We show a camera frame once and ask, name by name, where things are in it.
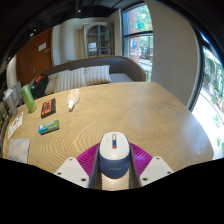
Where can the black bag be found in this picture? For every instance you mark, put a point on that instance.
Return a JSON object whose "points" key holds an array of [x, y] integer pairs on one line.
{"points": [[39, 86]]}

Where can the white squeeze tube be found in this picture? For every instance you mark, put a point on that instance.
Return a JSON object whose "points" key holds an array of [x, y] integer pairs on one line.
{"points": [[73, 98]]}

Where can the black and orange box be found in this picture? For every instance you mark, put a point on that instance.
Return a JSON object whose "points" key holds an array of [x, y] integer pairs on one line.
{"points": [[48, 108]]}

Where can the white and blue computer mouse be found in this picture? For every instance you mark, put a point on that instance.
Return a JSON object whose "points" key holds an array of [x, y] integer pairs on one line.
{"points": [[114, 156]]}

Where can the green drink can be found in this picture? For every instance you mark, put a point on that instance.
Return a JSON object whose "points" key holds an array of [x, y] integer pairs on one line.
{"points": [[29, 100]]}

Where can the white sticker sheet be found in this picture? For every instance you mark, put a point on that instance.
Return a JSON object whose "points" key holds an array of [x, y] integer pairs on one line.
{"points": [[15, 125]]}

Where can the dark framed window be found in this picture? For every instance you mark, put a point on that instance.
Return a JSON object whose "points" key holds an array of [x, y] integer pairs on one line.
{"points": [[140, 40]]}

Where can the green and blue packet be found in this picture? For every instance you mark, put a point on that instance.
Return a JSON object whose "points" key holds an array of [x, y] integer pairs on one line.
{"points": [[48, 127]]}

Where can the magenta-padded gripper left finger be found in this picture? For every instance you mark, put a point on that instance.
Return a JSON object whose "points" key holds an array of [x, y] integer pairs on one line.
{"points": [[71, 168]]}

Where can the grey curved sofa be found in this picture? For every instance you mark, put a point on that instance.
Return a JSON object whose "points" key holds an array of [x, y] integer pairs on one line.
{"points": [[123, 66]]}

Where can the arched glass door cabinet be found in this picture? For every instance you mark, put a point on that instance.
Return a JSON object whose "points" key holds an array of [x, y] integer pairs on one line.
{"points": [[98, 40]]}

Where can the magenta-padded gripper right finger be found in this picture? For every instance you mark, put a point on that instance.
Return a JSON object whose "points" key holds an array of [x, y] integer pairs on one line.
{"points": [[156, 168]]}

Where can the white door sign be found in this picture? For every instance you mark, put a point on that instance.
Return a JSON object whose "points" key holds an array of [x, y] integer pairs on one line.
{"points": [[42, 46]]}

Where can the striped beige cushion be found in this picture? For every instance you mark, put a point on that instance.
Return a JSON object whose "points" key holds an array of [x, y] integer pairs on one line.
{"points": [[70, 80], [97, 75], [51, 85]]}

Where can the sky print mouse pad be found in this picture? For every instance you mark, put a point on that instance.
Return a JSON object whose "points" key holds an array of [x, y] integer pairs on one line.
{"points": [[19, 150]]}

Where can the brown wooden door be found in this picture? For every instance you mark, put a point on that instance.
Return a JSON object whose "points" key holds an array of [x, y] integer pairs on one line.
{"points": [[33, 60]]}

